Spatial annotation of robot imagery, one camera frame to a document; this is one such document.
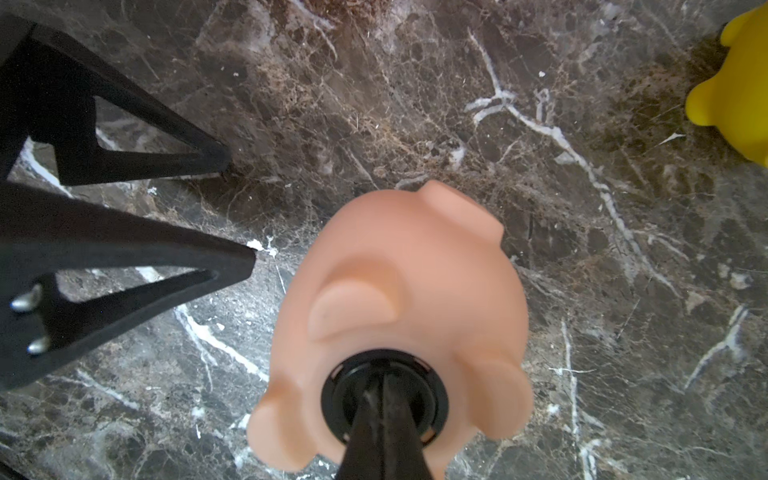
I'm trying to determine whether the yellow piggy bank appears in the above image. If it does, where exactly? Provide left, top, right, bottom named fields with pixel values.
left=685, top=4, right=767, bottom=167

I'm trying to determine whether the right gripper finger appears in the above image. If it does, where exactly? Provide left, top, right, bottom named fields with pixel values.
left=336, top=379, right=432, bottom=479

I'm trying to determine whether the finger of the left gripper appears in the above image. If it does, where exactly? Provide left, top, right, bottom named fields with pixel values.
left=1, top=182, right=256, bottom=390
left=1, top=13, right=231, bottom=186

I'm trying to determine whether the black plug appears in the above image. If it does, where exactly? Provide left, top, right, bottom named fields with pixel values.
left=320, top=349, right=449, bottom=446

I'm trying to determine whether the pink piggy bank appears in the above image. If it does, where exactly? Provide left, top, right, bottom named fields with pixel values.
left=246, top=180, right=533, bottom=479

